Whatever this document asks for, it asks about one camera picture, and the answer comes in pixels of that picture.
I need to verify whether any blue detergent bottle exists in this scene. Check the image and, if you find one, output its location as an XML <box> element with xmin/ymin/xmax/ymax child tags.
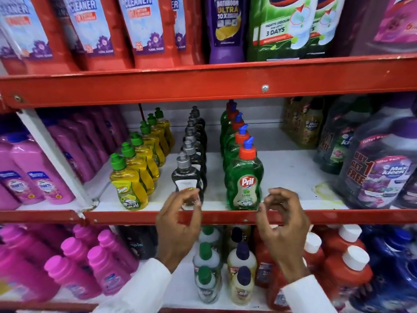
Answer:
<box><xmin>363</xmin><ymin>226</ymin><xmax>417</xmax><ymax>285</ymax></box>
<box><xmin>349</xmin><ymin>272</ymin><xmax>417</xmax><ymax>313</ymax></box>

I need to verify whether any pink floral refill pouch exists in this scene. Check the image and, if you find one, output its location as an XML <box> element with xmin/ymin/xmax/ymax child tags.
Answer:
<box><xmin>350</xmin><ymin>0</ymin><xmax>417</xmax><ymax>57</ymax></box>

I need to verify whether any black cleaner bottle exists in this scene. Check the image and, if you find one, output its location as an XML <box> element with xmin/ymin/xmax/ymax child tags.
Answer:
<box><xmin>117</xmin><ymin>225</ymin><xmax>159</xmax><ymax>262</ymax></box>

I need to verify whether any green dish soap bottle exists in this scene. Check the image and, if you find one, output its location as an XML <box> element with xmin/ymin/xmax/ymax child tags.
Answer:
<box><xmin>221</xmin><ymin>113</ymin><xmax>245</xmax><ymax>150</ymax></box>
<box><xmin>220</xmin><ymin>102</ymin><xmax>240</xmax><ymax>137</ymax></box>
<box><xmin>223</xmin><ymin>124</ymin><xmax>251</xmax><ymax>171</ymax></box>
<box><xmin>220</xmin><ymin>100</ymin><xmax>236</xmax><ymax>126</ymax></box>
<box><xmin>224</xmin><ymin>137</ymin><xmax>264</xmax><ymax>211</ymax></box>

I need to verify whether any person's right hand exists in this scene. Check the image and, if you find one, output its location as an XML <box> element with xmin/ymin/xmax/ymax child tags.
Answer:
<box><xmin>256</xmin><ymin>188</ymin><xmax>311</xmax><ymax>284</ymax></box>

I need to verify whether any row of black dish soap bottles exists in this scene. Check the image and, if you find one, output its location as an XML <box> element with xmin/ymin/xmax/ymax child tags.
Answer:
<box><xmin>171</xmin><ymin>106</ymin><xmax>208</xmax><ymax>207</ymax></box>

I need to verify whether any person's right forearm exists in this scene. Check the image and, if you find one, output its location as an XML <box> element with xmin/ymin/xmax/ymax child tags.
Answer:
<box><xmin>282</xmin><ymin>269</ymin><xmax>338</xmax><ymax>313</ymax></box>

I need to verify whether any green refill pouch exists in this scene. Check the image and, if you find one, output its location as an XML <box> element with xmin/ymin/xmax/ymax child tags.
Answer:
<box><xmin>306</xmin><ymin>0</ymin><xmax>346</xmax><ymax>59</ymax></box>
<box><xmin>247</xmin><ymin>0</ymin><xmax>319</xmax><ymax>62</ymax></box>

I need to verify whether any large purple cleaner bottle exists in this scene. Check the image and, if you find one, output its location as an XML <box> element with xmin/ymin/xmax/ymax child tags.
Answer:
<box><xmin>371</xmin><ymin>93</ymin><xmax>417</xmax><ymax>134</ymax></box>
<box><xmin>334</xmin><ymin>117</ymin><xmax>417</xmax><ymax>210</ymax></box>

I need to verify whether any white shelf board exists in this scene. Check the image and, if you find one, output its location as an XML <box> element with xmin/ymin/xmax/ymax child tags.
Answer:
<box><xmin>83</xmin><ymin>125</ymin><xmax>349</xmax><ymax>212</ymax></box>

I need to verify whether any cream bottle with dark cap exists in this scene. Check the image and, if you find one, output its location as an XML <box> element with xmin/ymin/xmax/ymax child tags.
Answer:
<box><xmin>227</xmin><ymin>225</ymin><xmax>252</xmax><ymax>252</ymax></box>
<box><xmin>227</xmin><ymin>241</ymin><xmax>258</xmax><ymax>274</ymax></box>
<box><xmin>230</xmin><ymin>266</ymin><xmax>255</xmax><ymax>307</ymax></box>

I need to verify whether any white metal shelf bracket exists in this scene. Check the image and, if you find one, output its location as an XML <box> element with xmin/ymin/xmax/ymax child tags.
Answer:
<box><xmin>17</xmin><ymin>108</ymin><xmax>98</xmax><ymax>210</ymax></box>

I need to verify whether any olive yellow cleaner bottle pack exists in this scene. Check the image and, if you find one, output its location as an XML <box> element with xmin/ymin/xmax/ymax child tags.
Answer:
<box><xmin>281</xmin><ymin>96</ymin><xmax>327</xmax><ymax>150</ymax></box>

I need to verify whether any row of pink labelled bottles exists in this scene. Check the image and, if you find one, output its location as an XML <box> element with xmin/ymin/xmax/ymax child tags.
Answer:
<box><xmin>0</xmin><ymin>106</ymin><xmax>129</xmax><ymax>210</ymax></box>

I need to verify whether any row of yellow dish soap bottles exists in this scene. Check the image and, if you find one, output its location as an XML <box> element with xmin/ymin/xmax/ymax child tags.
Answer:
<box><xmin>109</xmin><ymin>107</ymin><xmax>175</xmax><ymax>211</ymax></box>

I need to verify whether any red bottle with white cap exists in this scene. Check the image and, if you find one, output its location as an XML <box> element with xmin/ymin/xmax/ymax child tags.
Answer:
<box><xmin>253</xmin><ymin>225</ymin><xmax>275</xmax><ymax>289</ymax></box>
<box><xmin>266</xmin><ymin>267</ymin><xmax>291</xmax><ymax>311</ymax></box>
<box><xmin>302</xmin><ymin>232</ymin><xmax>326</xmax><ymax>276</ymax></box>
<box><xmin>321</xmin><ymin>224</ymin><xmax>366</xmax><ymax>258</ymax></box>
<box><xmin>321</xmin><ymin>245</ymin><xmax>374</xmax><ymax>311</ymax></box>

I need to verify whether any person's left forearm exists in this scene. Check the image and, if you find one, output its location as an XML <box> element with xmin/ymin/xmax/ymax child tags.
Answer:
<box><xmin>93</xmin><ymin>257</ymin><xmax>172</xmax><ymax>313</ymax></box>

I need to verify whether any red pouch with blue label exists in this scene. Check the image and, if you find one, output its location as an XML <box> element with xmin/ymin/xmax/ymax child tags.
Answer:
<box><xmin>0</xmin><ymin>0</ymin><xmax>80</xmax><ymax>75</ymax></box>
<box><xmin>117</xmin><ymin>0</ymin><xmax>181</xmax><ymax>69</ymax></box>
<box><xmin>49</xmin><ymin>0</ymin><xmax>134</xmax><ymax>71</ymax></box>
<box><xmin>171</xmin><ymin>0</ymin><xmax>205</xmax><ymax>65</ymax></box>

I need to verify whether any clear bottle with green cap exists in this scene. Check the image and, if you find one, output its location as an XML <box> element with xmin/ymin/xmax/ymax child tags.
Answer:
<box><xmin>192</xmin><ymin>242</ymin><xmax>223</xmax><ymax>274</ymax></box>
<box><xmin>195</xmin><ymin>266</ymin><xmax>223</xmax><ymax>305</ymax></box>
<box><xmin>199</xmin><ymin>225</ymin><xmax>223</xmax><ymax>249</ymax></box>

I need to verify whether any person's left hand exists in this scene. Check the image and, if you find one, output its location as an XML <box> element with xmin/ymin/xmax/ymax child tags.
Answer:
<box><xmin>156</xmin><ymin>188</ymin><xmax>202</xmax><ymax>273</ymax></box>

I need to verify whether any large green cleaner bottle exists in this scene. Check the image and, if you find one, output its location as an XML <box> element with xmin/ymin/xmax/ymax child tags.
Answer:
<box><xmin>313</xmin><ymin>94</ymin><xmax>373</xmax><ymax>175</ymax></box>

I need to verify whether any red metal shelf beam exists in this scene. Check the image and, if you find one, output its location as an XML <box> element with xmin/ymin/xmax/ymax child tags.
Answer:
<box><xmin>0</xmin><ymin>208</ymin><xmax>417</xmax><ymax>226</ymax></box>
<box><xmin>0</xmin><ymin>53</ymin><xmax>417</xmax><ymax>110</ymax></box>

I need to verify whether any group of magenta bottles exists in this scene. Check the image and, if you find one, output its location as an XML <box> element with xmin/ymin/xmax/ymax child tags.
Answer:
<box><xmin>0</xmin><ymin>224</ymin><xmax>140</xmax><ymax>303</ymax></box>

